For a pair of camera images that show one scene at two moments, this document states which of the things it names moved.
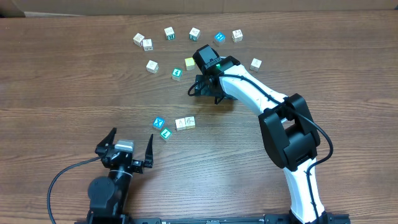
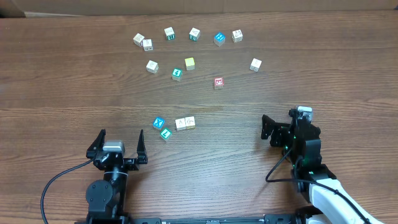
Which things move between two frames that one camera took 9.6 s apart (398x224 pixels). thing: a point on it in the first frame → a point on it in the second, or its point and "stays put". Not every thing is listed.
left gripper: x=138 y=165 → x=132 y=163
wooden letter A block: x=181 y=124 stays put
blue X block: x=158 y=122 stays put
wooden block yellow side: x=189 y=122 stays put
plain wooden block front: x=165 y=134 stays put
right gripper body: x=203 y=85 → x=287 y=140
